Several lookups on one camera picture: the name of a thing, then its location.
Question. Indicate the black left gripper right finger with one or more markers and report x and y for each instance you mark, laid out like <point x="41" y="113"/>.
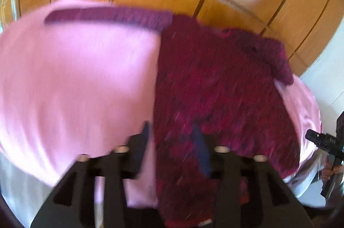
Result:
<point x="250" y="192"/>

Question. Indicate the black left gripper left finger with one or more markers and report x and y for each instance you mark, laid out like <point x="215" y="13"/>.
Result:
<point x="71" y="202"/>

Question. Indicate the dark red floral garment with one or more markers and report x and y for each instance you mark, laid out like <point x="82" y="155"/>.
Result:
<point x="221" y="80"/>

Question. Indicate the person's right hand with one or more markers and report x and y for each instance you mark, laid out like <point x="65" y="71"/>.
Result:
<point x="329" y="170"/>

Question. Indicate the pink bed sheet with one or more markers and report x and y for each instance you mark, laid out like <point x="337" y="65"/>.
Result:
<point x="85" y="87"/>

